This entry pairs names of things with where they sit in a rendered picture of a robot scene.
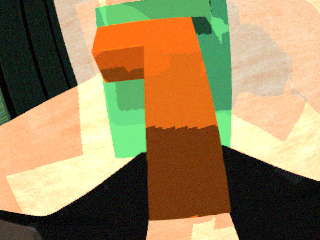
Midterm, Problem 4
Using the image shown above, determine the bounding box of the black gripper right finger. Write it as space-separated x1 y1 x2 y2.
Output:
221 145 320 240

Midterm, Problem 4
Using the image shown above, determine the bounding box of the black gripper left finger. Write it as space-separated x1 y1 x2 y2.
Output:
0 152 149 240

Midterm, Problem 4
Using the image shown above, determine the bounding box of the orange l-shaped part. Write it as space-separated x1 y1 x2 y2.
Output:
91 17 231 220

